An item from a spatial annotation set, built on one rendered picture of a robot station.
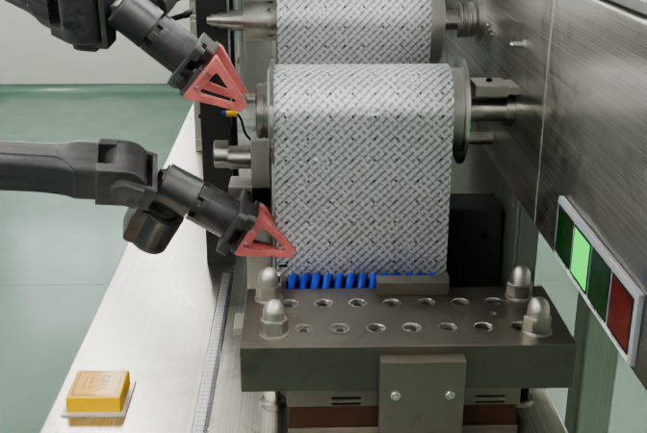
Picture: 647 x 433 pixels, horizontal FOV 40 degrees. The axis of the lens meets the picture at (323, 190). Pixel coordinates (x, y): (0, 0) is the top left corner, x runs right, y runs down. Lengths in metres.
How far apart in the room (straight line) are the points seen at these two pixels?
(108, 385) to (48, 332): 2.18
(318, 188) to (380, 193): 0.08
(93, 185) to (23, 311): 2.44
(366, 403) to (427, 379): 0.09
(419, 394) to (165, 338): 0.45
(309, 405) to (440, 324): 0.19
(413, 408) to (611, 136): 0.42
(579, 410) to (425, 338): 0.54
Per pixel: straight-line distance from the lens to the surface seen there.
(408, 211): 1.22
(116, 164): 1.16
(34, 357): 3.26
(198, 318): 1.43
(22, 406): 3.00
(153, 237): 1.23
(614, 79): 0.88
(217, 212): 1.19
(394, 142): 1.19
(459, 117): 1.20
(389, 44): 1.40
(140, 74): 6.95
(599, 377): 1.56
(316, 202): 1.21
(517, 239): 1.28
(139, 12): 1.19
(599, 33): 0.93
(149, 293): 1.52
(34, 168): 1.17
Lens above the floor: 1.56
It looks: 19 degrees down
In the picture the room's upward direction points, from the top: straight up
